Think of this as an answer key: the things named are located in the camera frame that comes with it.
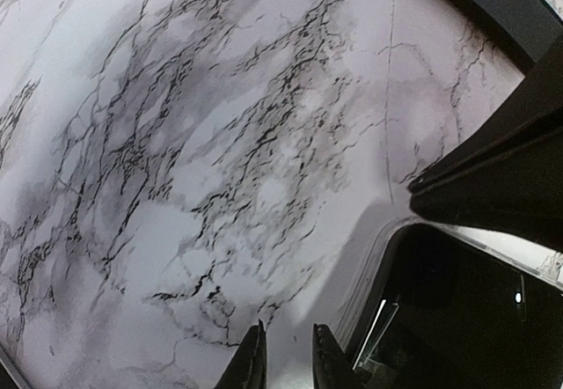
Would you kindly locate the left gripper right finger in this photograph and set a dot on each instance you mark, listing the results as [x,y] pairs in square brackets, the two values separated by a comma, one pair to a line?
[330,367]

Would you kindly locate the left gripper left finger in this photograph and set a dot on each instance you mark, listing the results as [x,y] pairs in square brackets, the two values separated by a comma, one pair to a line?
[247,369]

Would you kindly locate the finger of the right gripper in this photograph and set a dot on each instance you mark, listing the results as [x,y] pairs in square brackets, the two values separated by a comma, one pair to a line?
[507,176]

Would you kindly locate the black phone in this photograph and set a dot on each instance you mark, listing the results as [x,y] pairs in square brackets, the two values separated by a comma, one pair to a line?
[527,31]
[444,314]

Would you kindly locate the clear magsafe phone case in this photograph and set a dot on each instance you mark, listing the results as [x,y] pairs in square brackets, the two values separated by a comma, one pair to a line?
[535,259]

